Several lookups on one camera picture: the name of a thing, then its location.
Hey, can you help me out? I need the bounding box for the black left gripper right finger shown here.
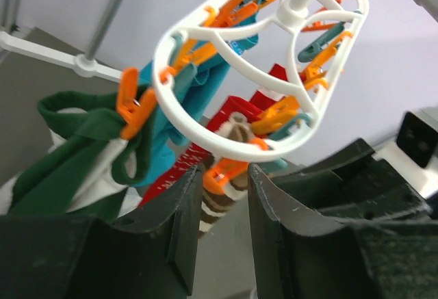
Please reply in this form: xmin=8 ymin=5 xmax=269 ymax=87
xmin=248 ymin=166 xmax=437 ymax=298

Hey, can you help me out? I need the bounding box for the white stand base foot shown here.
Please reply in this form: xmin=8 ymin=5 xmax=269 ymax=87
xmin=1 ymin=31 xmax=122 ymax=83

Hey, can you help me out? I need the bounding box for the dark green cloth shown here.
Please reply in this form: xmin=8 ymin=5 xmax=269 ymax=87
xmin=1 ymin=86 xmax=157 ymax=222

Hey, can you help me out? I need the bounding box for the teal blue cloth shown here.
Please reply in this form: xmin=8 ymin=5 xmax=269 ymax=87
xmin=131 ymin=14 xmax=261 ymax=187

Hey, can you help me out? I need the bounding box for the orange peg on green cloth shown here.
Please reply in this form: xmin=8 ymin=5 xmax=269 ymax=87
xmin=116 ymin=66 xmax=159 ymax=140

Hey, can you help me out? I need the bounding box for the brown striped sock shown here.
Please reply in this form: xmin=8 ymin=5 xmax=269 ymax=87
xmin=198 ymin=113 xmax=259 ymax=238

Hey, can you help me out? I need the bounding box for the teal green clothes peg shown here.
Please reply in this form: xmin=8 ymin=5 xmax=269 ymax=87
xmin=170 ymin=34 xmax=197 ymax=103

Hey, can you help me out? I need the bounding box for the white round clip hanger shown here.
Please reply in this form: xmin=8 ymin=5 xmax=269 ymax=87
xmin=151 ymin=0 xmax=369 ymax=162

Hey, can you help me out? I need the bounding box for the red white striped sock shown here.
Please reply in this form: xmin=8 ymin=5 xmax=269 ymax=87
xmin=249 ymin=64 xmax=287 ymax=111

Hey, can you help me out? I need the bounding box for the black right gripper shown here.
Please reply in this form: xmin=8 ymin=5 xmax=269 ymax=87
xmin=266 ymin=139 xmax=431 ymax=224

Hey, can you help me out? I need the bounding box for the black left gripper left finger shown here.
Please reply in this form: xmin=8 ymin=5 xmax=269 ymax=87
xmin=1 ymin=166 xmax=202 ymax=298

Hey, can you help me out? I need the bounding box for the orange clothes peg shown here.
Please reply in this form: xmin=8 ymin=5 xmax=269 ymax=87
xmin=250 ymin=96 xmax=300 ymax=135

